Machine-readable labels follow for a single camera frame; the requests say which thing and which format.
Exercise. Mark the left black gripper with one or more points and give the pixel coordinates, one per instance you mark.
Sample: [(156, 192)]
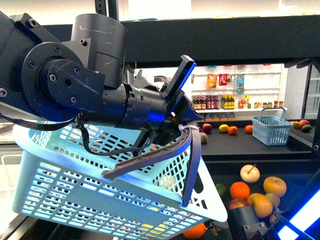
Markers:
[(179, 110)]

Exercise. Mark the grey-brown basket handle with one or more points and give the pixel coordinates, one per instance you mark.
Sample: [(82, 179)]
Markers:
[(187, 139)]

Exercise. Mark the light teal shopping basket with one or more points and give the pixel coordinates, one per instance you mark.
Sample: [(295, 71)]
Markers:
[(61, 182)]

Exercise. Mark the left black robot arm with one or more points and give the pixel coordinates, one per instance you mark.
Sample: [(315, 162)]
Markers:
[(46, 84)]

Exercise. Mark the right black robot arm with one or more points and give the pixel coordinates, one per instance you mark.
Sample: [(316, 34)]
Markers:
[(297, 217)]

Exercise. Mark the yellow lemon back shelf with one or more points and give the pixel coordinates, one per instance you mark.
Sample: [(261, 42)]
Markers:
[(223, 128)]

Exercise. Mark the orange back shelf left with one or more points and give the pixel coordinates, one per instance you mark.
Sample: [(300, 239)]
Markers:
[(232, 130)]

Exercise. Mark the orange shelf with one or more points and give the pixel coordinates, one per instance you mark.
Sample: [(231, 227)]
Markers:
[(232, 130), (248, 129)]

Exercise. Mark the orange back shelf right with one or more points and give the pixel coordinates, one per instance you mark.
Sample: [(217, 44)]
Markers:
[(248, 129)]

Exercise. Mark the black display shelf rack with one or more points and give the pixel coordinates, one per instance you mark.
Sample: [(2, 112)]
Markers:
[(256, 82)]

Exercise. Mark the white zip tie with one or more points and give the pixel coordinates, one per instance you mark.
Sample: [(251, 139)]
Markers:
[(188, 127)]

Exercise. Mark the dark sauce bottles row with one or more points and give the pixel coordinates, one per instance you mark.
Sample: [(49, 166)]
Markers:
[(205, 102)]

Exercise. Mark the dark red apple back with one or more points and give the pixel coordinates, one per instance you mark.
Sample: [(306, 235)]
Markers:
[(207, 128)]

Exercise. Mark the red green mango back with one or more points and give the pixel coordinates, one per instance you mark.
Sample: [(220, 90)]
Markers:
[(203, 138)]

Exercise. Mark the yellow label bottles row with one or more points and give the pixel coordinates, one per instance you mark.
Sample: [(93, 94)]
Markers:
[(227, 102)]

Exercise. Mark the green lime upper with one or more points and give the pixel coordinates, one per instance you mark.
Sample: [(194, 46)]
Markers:
[(221, 189)]

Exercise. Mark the small blue basket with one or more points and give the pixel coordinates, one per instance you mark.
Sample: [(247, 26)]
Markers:
[(271, 130)]

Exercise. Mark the white pear centre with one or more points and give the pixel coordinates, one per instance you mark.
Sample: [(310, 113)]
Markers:
[(250, 173)]

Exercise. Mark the large orange centre right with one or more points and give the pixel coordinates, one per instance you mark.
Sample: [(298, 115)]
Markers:
[(239, 190)]

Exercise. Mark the large orange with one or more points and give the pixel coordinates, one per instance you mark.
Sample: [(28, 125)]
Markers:
[(195, 232), (239, 190)]

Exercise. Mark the red apple right edge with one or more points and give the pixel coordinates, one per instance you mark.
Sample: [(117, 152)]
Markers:
[(237, 203)]

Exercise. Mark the yellow apple upper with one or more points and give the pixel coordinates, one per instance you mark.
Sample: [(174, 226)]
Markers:
[(275, 185)]

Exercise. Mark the yellow apple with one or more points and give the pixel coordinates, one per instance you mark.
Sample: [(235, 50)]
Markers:
[(275, 185), (261, 205)]

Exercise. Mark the large orange front left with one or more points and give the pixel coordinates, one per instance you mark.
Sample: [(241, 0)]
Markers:
[(195, 232)]

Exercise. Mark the yellow apple lower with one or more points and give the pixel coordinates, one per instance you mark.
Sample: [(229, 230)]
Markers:
[(261, 205)]

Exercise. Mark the small yellow-green fruit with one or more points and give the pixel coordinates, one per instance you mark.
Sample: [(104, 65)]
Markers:
[(273, 198)]

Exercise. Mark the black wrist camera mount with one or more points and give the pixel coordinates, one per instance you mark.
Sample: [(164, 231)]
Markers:
[(180, 77)]

